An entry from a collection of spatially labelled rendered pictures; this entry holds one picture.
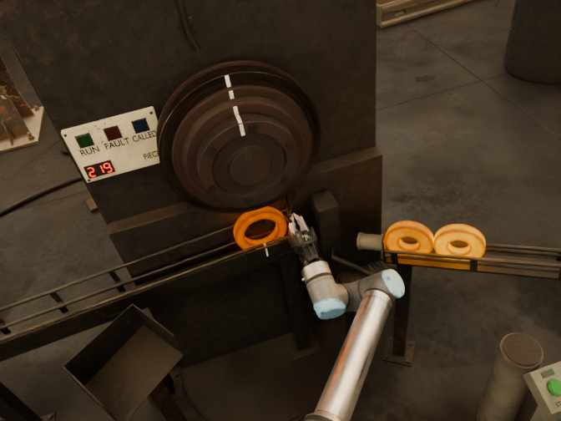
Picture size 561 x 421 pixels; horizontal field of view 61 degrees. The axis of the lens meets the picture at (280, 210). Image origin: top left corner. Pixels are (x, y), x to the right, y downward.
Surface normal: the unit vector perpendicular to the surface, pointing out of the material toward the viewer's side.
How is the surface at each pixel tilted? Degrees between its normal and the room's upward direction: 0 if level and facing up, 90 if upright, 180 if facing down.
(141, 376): 5
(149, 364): 5
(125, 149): 90
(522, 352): 0
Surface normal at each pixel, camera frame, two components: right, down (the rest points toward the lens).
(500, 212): -0.13, -0.72
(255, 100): 0.32, -0.41
